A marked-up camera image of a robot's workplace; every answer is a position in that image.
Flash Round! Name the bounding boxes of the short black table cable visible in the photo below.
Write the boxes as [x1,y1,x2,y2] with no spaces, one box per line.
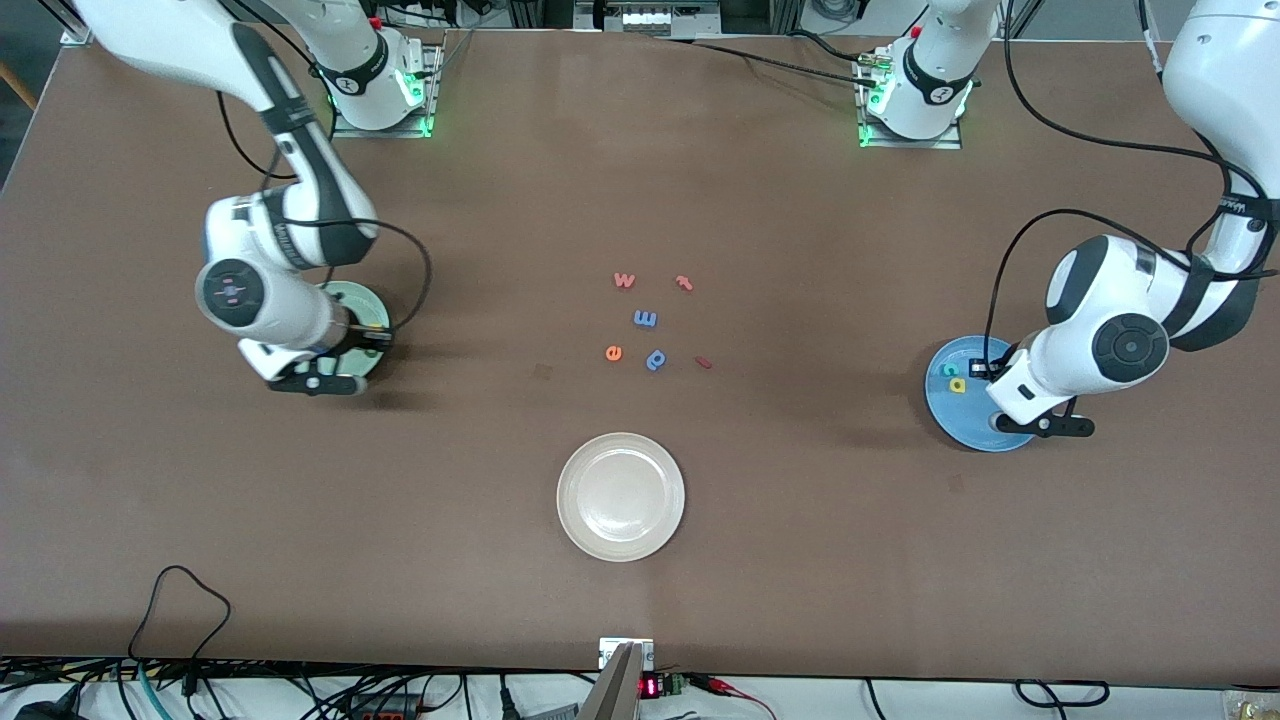
[785,28,881,67]

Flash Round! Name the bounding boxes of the black looped cable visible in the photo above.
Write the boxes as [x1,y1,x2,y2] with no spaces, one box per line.
[127,564,233,693]

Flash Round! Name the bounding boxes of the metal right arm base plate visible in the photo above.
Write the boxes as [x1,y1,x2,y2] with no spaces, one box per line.
[330,40,444,139]

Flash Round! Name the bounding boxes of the red clip wires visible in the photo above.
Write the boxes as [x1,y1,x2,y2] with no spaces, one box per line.
[690,674,778,720]

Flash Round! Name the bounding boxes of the black coiled cable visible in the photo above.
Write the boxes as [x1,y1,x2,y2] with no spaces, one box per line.
[1014,679,1112,710]

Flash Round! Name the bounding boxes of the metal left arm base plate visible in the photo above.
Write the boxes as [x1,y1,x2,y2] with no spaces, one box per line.
[856,50,964,151]

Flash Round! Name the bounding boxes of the blue plate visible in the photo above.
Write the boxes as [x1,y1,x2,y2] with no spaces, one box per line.
[924,335,1042,453]

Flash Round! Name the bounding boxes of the long black table cable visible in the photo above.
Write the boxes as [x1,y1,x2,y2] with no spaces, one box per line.
[590,28,886,91]

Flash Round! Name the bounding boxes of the green plate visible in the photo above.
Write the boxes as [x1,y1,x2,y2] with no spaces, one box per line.
[324,280,393,380]

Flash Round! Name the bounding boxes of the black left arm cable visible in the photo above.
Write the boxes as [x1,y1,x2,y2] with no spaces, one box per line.
[983,0,1280,372]

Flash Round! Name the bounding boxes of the grey equipment box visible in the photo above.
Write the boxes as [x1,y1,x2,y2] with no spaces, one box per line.
[574,0,722,40]

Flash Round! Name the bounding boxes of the white mount plate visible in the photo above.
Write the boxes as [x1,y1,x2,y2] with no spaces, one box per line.
[598,637,656,670]

